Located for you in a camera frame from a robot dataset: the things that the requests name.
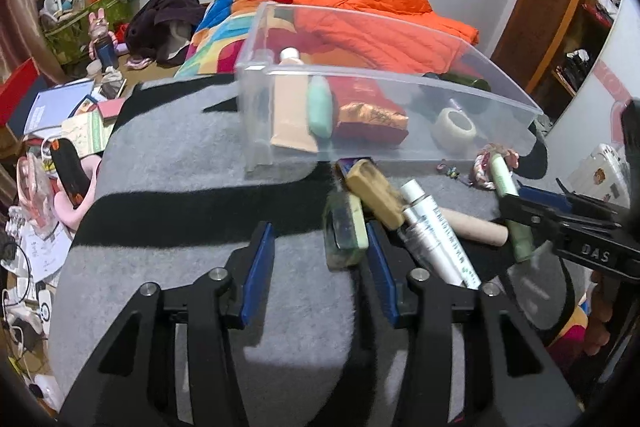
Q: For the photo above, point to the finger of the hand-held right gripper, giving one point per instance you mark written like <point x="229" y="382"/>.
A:
<point x="525" y="213"/>
<point x="545" y="202"/>

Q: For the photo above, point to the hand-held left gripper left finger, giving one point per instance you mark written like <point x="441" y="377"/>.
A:
<point x="257" y="272"/>

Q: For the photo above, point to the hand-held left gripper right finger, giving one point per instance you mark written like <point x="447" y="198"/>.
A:
<point x="382" y="277"/>

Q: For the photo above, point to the pale green tube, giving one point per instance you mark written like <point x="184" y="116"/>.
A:
<point x="502" y="177"/>

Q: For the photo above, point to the clear plastic bin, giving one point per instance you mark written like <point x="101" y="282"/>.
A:
<point x="390" y="107"/>

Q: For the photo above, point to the person's right hand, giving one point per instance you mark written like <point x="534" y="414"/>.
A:
<point x="598" y="312"/>

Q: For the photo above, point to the silver grey tube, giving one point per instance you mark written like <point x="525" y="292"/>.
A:
<point x="415" y="244"/>

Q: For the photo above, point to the white stickered suitcase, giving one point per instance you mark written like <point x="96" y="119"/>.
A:
<point x="595" y="172"/>

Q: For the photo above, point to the green glass perfume bottle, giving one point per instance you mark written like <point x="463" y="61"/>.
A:
<point x="342" y="227"/>

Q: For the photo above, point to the white printed tube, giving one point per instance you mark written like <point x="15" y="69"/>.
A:
<point x="445" y="237"/>

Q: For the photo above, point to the wooden brush block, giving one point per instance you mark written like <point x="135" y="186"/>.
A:
<point x="375" y="192"/>

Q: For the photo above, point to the small bead charm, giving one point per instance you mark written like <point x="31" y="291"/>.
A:
<point x="447" y="170"/>

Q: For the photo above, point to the white curved panel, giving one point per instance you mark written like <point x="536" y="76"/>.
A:
<point x="590" y="107"/>

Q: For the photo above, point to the white tape roll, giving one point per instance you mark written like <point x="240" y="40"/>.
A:
<point x="452" y="129"/>

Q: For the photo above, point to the small dark blue box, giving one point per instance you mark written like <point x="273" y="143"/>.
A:
<point x="344" y="169"/>

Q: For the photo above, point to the grey and black blanket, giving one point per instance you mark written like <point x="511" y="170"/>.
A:
<point x="175" y="167"/>

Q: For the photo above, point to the dark green bottle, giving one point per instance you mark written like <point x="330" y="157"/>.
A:
<point x="465" y="87"/>

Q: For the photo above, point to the red and gold pouch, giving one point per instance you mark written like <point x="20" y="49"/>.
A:
<point x="372" y="112"/>

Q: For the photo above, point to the beige tube with white cap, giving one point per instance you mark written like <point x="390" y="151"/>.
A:
<point x="292" y="107"/>

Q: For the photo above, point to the mint green bottle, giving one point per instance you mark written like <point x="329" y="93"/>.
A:
<point x="320" y="107"/>

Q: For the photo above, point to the wooden shelf unit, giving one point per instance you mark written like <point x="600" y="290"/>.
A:
<point x="595" y="22"/>

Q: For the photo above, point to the pink plastic stand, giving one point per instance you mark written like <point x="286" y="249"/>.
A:
<point x="75" y="217"/>

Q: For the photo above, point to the black slipper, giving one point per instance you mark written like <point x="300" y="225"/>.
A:
<point x="70" y="177"/>

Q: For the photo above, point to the green printed booklet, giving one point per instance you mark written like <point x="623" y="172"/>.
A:
<point x="87" y="132"/>

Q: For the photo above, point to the orange duvet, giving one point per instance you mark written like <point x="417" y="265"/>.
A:
<point x="380" y="22"/>

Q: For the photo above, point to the blue notebook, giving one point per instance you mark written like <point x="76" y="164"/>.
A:
<point x="52" y="107"/>

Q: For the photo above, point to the colourful patchwork quilt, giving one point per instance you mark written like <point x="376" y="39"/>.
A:
<point x="240" y="7"/>

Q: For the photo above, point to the dark purple cloth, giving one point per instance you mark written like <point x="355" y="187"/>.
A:
<point x="160" y="22"/>

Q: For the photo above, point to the pink bunny doll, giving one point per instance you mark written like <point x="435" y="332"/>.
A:
<point x="102" y="37"/>

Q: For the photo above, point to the red box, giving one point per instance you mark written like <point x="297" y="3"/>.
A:
<point x="17" y="92"/>

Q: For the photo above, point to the green storage basket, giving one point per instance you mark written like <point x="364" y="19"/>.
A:
<point x="70" y="37"/>

